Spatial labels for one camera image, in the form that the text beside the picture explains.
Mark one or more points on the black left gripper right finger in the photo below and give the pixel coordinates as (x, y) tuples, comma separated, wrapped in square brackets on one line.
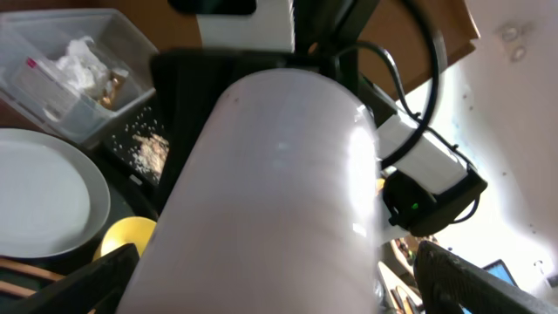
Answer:
[(449, 284)]

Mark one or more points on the black rectangular bin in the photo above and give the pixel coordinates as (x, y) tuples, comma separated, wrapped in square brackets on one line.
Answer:
[(148, 109)]

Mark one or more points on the white plate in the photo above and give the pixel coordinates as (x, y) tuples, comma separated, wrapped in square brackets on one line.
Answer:
[(54, 199)]

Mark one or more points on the wooden chopstick right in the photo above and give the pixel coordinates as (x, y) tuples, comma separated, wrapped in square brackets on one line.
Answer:
[(14, 290)]

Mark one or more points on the wooden chopstick left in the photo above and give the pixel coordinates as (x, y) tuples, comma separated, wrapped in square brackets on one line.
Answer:
[(30, 270)]

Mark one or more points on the food scraps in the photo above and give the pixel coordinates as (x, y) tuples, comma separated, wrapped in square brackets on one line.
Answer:
[(142, 145)]

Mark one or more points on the clear plastic waste bin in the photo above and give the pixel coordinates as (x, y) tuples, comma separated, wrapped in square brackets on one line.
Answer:
[(28, 37)]

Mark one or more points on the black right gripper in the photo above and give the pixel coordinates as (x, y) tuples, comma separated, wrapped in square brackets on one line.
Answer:
[(188, 83)]

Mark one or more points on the crumpled white paper waste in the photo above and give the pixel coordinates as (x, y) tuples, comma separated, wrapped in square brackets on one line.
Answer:
[(80, 68)]

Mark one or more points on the gold foil wrapper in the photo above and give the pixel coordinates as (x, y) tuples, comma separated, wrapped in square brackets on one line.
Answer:
[(117, 79)]

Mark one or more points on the wooden chopstick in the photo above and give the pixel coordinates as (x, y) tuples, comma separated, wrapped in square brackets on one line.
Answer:
[(30, 270), (14, 290)]

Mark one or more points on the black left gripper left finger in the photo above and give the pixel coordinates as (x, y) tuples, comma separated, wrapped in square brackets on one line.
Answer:
[(98, 287)]

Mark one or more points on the pink cup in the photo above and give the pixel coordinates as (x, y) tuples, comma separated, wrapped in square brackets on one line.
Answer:
[(275, 209)]

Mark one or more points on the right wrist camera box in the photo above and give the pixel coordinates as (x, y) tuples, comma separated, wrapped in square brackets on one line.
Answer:
[(255, 25)]

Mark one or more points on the yellow bowl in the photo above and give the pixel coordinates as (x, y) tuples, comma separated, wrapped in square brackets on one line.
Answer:
[(134, 230)]

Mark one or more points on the round black tray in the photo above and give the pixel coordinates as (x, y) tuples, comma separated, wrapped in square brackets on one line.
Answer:
[(129, 197)]

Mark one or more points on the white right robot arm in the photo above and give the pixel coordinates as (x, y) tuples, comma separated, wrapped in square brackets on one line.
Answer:
[(427, 184)]

